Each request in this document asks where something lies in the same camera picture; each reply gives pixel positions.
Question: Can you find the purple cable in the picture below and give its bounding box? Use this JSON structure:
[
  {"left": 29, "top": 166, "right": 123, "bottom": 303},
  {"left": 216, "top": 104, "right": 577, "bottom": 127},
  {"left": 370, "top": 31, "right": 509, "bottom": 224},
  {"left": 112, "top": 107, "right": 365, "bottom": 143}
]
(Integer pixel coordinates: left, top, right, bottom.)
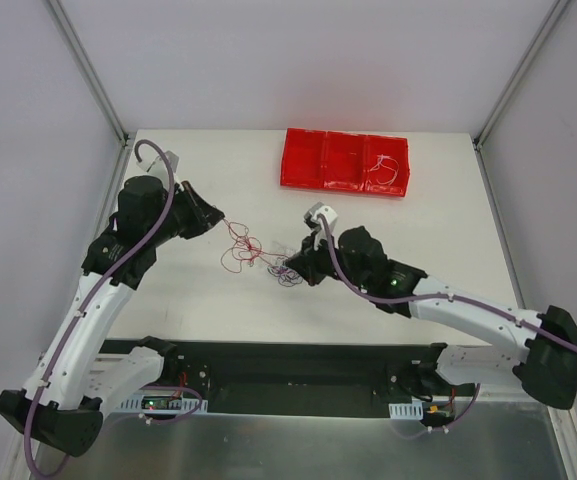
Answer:
[{"left": 266, "top": 254, "right": 307, "bottom": 289}]

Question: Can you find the red cable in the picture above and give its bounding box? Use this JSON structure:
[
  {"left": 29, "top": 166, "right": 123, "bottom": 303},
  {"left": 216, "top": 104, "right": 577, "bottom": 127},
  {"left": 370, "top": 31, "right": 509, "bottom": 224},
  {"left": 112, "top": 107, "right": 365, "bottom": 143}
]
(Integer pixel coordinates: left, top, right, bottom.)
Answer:
[{"left": 219, "top": 215, "right": 282, "bottom": 275}]

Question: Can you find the white cable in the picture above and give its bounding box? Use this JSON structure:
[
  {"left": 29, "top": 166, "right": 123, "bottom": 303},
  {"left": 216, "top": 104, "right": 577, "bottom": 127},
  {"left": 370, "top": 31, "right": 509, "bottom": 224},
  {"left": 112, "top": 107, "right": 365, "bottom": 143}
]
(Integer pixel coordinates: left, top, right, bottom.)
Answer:
[{"left": 370, "top": 153, "right": 400, "bottom": 187}]

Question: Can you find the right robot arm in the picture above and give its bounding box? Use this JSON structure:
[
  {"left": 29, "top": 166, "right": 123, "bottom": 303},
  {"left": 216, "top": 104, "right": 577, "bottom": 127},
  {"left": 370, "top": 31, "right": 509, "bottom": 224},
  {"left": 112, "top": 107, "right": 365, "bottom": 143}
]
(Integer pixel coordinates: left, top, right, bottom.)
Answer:
[{"left": 285, "top": 227, "right": 577, "bottom": 410}]

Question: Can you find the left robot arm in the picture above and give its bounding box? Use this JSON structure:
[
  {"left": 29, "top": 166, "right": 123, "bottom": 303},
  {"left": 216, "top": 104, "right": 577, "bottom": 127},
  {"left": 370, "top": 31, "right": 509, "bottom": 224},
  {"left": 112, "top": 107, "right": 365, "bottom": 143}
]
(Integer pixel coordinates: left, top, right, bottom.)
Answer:
[{"left": 0, "top": 175, "right": 225, "bottom": 457}]

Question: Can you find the red three-compartment bin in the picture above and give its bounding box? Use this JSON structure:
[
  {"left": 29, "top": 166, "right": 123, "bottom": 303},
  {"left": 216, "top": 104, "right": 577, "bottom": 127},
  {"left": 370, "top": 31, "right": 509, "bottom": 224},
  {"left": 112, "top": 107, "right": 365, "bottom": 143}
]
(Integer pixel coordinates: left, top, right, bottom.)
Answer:
[{"left": 280, "top": 128, "right": 410, "bottom": 198}]

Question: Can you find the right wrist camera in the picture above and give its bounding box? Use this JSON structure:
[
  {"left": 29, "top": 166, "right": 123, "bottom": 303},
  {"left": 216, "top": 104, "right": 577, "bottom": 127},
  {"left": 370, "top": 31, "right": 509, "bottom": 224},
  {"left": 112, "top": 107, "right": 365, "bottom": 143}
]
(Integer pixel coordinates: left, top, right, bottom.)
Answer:
[{"left": 304, "top": 202, "right": 338, "bottom": 249}]

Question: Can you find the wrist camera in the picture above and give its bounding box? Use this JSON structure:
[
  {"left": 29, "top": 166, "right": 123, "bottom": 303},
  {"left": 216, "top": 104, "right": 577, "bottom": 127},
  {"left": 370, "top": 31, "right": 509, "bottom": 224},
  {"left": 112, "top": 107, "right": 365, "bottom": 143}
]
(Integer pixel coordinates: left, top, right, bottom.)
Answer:
[
  {"left": 137, "top": 150, "right": 179, "bottom": 182},
  {"left": 304, "top": 202, "right": 338, "bottom": 249}
]

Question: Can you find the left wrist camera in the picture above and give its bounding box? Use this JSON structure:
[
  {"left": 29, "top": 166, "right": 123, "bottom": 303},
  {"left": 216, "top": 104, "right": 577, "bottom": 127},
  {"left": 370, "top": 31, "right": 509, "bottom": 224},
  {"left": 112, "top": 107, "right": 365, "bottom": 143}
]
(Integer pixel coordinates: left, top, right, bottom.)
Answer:
[{"left": 137, "top": 150, "right": 179, "bottom": 182}]

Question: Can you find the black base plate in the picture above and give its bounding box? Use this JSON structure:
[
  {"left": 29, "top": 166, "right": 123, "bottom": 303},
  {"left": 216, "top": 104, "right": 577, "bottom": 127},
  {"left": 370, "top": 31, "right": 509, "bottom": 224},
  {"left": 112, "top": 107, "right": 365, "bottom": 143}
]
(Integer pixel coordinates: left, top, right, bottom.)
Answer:
[{"left": 102, "top": 336, "right": 475, "bottom": 418}]

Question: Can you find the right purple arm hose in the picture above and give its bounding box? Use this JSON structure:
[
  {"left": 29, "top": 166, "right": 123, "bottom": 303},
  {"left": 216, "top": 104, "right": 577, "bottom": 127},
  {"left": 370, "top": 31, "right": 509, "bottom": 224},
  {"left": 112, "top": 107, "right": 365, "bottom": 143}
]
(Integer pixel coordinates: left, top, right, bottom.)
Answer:
[{"left": 317, "top": 213, "right": 577, "bottom": 401}]

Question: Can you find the left aluminium frame post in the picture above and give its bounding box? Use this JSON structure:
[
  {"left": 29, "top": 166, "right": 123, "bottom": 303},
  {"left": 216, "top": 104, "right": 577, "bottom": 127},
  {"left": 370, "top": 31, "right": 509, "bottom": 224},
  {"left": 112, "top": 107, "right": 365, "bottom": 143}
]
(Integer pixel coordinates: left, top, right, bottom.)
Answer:
[{"left": 43, "top": 0, "right": 131, "bottom": 146}]

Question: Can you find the aluminium frame post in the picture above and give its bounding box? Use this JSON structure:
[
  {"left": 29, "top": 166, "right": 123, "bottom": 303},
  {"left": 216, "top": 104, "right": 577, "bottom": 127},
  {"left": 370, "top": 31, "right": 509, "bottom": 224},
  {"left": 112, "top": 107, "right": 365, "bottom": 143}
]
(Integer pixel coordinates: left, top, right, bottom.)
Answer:
[
  {"left": 43, "top": 0, "right": 131, "bottom": 146},
  {"left": 473, "top": 0, "right": 574, "bottom": 151}
]

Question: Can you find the right white cable duct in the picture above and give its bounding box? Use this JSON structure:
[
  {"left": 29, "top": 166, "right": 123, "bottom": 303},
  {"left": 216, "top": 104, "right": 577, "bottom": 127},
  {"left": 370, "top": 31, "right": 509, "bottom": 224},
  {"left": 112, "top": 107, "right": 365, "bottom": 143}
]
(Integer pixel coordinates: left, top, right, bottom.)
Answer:
[{"left": 388, "top": 401, "right": 424, "bottom": 421}]

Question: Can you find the white cable duct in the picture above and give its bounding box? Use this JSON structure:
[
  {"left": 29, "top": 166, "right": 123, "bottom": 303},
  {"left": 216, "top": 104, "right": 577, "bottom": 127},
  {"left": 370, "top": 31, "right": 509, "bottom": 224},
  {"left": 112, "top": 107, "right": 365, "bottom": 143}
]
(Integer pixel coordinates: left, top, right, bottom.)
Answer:
[
  {"left": 114, "top": 394, "right": 208, "bottom": 416},
  {"left": 388, "top": 401, "right": 424, "bottom": 421}
]

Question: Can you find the left white cable duct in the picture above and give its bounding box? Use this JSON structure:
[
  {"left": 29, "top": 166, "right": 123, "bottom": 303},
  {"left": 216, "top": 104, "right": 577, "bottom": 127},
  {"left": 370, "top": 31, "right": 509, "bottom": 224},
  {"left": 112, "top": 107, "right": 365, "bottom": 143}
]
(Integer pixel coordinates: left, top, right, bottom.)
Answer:
[{"left": 114, "top": 394, "right": 208, "bottom": 416}]

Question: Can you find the right aluminium frame post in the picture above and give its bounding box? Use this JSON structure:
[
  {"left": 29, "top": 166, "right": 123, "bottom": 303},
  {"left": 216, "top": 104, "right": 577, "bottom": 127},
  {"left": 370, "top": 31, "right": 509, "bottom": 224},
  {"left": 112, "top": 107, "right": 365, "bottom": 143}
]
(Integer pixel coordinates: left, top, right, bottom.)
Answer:
[{"left": 473, "top": 0, "right": 574, "bottom": 151}]

